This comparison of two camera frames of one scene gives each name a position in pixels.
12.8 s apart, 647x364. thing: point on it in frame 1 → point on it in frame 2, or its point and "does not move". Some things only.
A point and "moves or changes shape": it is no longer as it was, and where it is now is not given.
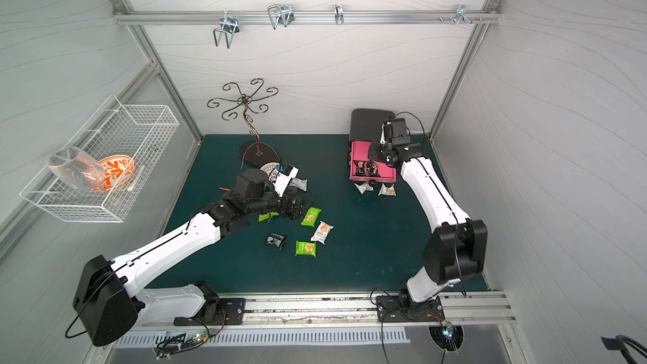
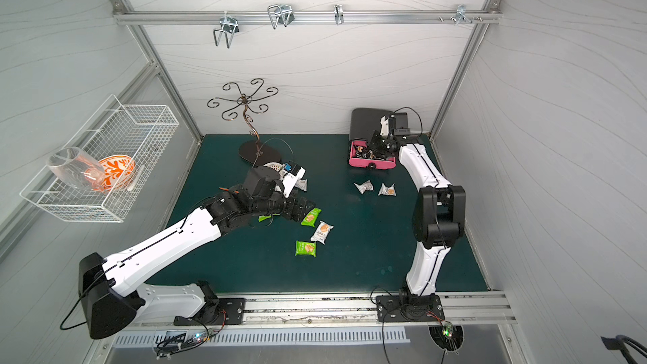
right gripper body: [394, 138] does not move
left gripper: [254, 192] does not move
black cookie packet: [360, 168] → [361, 152]
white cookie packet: [364, 187] does not move
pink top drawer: [360, 152] moves or changes shape
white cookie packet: [322, 232] does not move
